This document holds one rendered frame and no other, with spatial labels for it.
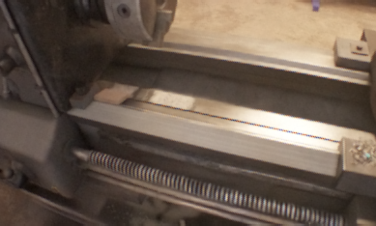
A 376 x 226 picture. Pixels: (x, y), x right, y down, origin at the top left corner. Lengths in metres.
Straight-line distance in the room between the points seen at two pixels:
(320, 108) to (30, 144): 0.90
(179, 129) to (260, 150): 0.21
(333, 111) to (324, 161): 0.33
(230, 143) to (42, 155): 0.52
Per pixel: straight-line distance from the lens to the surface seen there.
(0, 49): 0.83
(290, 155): 0.70
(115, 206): 1.15
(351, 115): 1.02
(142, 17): 0.70
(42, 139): 0.88
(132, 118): 0.78
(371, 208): 0.74
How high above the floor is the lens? 1.38
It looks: 45 degrees down
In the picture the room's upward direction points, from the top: 5 degrees counter-clockwise
